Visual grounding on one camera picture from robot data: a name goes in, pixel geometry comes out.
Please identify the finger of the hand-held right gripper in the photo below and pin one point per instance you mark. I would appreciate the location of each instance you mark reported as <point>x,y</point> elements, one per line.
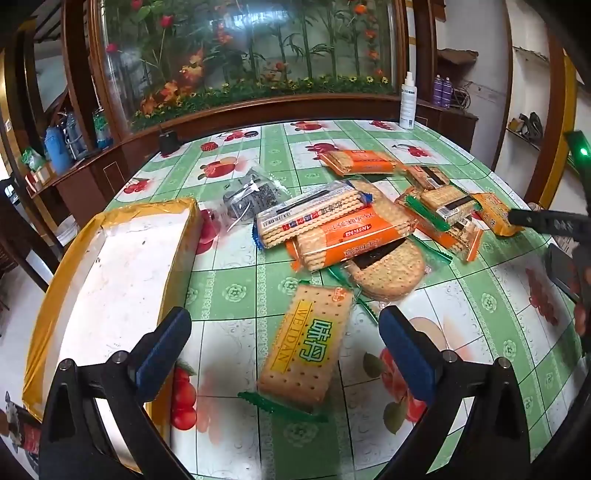
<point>531,219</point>

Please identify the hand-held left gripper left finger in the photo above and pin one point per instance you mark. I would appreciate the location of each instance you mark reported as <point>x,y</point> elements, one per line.
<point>161,355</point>

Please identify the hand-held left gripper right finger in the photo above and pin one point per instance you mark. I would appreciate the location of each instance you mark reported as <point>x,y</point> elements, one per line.
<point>406,355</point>

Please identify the yellow orange snack packet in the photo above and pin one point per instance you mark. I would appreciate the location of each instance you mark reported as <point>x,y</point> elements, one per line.
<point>496,214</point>

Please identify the white box with yellow tape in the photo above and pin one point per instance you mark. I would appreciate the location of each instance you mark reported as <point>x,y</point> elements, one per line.
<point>115,286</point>

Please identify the round cracker packet green edges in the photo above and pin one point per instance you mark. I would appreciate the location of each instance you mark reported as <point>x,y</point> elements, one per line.
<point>392,272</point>

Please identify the small green-edged cracker packet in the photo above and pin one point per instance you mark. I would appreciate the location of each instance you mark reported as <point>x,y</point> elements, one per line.
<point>443,205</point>

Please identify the rectangular cracker packet green edges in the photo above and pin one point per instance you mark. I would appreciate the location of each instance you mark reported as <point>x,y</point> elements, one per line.
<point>300,350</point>

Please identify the small yellow-edged cracker packet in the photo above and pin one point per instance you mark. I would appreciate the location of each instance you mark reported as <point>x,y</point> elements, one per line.
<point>427,176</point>

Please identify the large orange biscuit packet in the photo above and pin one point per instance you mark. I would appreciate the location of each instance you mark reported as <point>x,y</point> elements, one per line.
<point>351,240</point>

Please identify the blue-edged biscuit packet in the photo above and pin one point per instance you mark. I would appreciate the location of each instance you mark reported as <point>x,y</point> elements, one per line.
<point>300,217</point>

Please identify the orange label biscuit packet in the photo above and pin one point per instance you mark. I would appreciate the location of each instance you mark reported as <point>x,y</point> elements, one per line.
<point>358,161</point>

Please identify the clear bag of dark snack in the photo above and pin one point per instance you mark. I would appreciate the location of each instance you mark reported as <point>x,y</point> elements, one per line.
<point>251,196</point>

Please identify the person's right hand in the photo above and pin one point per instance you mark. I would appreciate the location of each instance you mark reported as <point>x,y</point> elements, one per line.
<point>583,321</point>

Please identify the dark shoe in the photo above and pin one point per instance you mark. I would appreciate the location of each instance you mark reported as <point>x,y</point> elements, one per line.
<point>528,123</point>

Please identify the green fruit-print tablecloth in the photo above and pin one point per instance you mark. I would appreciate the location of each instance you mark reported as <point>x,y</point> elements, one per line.
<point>258,286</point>

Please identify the white bucket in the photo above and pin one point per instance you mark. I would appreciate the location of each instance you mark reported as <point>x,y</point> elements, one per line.
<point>68,228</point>

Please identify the white spray bottle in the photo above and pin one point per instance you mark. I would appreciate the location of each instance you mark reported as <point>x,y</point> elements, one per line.
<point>407,101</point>

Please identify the small black container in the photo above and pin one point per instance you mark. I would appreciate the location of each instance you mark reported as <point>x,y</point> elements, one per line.
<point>168,141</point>

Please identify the small cardboard box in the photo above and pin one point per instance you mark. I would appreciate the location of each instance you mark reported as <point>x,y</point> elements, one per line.
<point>41,175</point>

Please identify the dark wooden cabinet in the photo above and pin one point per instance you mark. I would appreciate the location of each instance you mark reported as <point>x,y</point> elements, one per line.
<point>152,134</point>

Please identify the blue thermos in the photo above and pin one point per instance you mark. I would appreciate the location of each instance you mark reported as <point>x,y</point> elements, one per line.
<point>57,150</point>

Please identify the green white plastic bag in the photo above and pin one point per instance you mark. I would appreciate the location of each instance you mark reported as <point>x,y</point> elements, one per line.
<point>102,129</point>

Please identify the green snack bag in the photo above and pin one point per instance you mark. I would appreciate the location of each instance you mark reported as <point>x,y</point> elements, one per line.
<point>33,159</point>

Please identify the grey thermos kettle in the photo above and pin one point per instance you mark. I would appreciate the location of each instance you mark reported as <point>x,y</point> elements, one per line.
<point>76,136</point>

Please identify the glass screen with artificial flowers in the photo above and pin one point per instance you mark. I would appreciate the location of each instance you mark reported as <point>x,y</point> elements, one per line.
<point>277,46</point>

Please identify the brown wooden wall shelf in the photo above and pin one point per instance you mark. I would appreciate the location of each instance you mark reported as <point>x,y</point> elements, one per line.
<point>455,55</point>

